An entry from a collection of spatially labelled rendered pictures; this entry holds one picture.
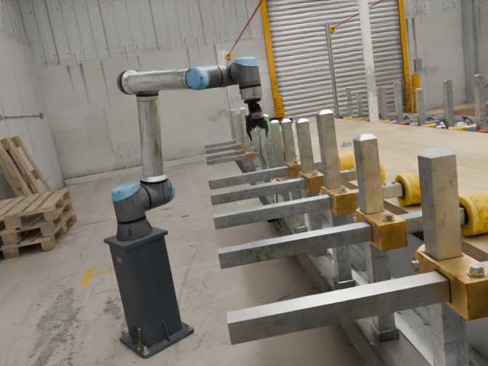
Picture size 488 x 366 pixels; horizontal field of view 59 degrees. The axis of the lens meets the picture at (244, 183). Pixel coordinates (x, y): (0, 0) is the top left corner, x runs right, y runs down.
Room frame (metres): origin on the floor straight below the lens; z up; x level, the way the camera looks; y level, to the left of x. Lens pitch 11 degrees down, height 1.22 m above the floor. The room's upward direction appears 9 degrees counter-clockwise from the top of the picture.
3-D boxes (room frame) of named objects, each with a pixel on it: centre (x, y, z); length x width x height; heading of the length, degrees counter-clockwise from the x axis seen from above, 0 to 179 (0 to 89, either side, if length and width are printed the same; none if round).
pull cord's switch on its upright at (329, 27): (4.44, -1.08, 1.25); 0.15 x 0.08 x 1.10; 4
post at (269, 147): (2.06, -0.15, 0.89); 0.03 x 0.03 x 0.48; 4
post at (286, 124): (1.56, -0.18, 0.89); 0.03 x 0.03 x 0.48; 4
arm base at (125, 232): (2.23, 0.62, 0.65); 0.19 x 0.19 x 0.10
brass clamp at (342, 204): (1.04, -0.22, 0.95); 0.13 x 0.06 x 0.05; 4
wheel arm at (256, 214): (1.02, -0.16, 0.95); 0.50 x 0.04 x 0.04; 94
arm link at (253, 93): (1.80, -0.08, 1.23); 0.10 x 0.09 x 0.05; 94
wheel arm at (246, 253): (0.77, -0.18, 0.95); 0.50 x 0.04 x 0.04; 94
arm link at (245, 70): (1.80, -0.08, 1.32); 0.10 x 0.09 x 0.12; 46
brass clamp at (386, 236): (0.79, -0.24, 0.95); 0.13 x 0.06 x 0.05; 4
